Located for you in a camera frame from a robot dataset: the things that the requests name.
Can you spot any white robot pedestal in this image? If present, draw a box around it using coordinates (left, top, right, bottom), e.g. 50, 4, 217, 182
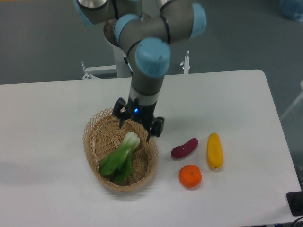
113, 45, 132, 78

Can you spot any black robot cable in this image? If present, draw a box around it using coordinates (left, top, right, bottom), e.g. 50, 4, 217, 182
123, 55, 134, 78

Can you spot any black device at table edge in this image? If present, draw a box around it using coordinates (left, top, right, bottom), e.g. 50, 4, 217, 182
286, 191, 303, 216

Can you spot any purple sweet potato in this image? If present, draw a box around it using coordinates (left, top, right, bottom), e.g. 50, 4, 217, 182
171, 138, 198, 159

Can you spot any green bok choy vegetable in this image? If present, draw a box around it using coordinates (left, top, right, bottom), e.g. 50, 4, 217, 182
99, 132, 141, 184

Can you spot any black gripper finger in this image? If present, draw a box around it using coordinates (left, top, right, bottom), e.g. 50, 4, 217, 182
146, 117, 165, 142
112, 97, 129, 128

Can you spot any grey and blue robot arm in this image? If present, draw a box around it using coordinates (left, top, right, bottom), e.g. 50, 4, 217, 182
74, 0, 207, 137

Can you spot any yellow corn cob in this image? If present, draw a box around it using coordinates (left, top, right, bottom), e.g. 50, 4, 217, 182
207, 132, 223, 169

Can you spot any blue plastic bag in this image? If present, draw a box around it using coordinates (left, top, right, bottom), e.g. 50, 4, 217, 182
279, 0, 303, 22

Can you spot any orange mandarin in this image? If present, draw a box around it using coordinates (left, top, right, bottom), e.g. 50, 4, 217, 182
178, 165, 202, 189

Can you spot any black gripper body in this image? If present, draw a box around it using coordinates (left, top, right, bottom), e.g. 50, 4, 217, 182
125, 97, 157, 130

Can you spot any woven wicker basket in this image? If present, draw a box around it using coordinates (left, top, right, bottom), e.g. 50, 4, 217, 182
83, 108, 158, 192

